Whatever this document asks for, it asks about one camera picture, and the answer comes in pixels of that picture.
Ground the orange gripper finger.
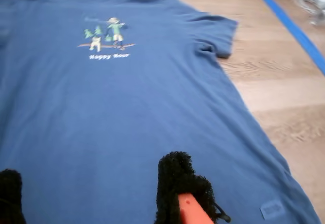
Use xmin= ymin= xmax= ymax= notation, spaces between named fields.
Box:
xmin=156 ymin=151 xmax=217 ymax=224
xmin=0 ymin=168 xmax=27 ymax=224

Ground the blue printed T-shirt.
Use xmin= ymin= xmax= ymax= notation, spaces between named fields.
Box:
xmin=0 ymin=0 xmax=322 ymax=224

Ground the short black zip tie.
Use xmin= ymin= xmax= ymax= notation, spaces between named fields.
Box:
xmin=214 ymin=203 xmax=232 ymax=223

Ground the long blue tape strip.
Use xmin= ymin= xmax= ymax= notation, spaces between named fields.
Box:
xmin=255 ymin=0 xmax=325 ymax=76

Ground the white cable bundle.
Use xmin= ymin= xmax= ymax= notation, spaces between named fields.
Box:
xmin=291 ymin=0 xmax=325 ymax=26

